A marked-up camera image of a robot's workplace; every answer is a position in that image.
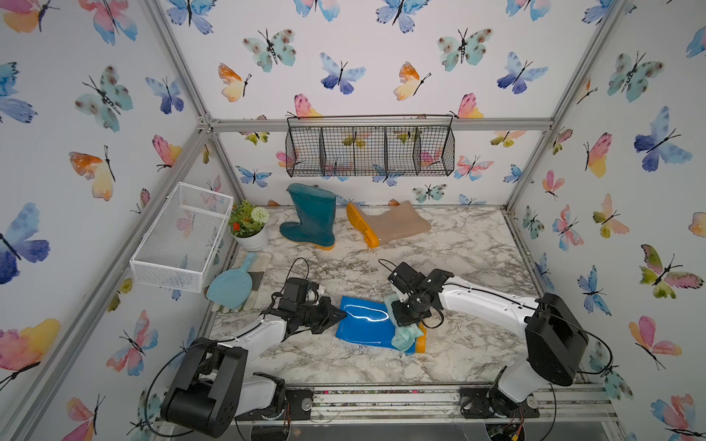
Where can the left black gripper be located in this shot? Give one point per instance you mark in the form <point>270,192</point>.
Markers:
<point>327,318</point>

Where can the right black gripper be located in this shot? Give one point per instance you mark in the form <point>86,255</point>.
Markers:
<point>401,319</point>

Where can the mint green fluffy cloth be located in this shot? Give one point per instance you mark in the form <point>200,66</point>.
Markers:
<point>405,338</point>

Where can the blue rubber boot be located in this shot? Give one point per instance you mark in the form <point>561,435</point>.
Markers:
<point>368,323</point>

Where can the beige rubber boot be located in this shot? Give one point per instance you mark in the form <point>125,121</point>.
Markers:
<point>398,222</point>

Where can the teal green rubber boot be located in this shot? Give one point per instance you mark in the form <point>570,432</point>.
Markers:
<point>316,211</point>

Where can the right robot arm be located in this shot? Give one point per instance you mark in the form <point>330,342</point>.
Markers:
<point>556,342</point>

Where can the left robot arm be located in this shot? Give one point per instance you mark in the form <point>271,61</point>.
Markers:
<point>214,385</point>

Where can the potted plant white pot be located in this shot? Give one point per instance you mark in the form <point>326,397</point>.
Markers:
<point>247,225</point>

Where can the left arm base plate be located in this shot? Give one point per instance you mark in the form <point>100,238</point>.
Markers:
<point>293,404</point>

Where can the aluminium front rail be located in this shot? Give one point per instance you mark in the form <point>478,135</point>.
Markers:
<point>440,403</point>

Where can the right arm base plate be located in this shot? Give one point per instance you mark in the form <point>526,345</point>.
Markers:
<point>485,403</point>

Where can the white mesh wall basket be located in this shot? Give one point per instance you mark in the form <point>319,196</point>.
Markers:
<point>178,249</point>

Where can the black wire wall basket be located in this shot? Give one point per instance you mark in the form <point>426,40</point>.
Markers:
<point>390,146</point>

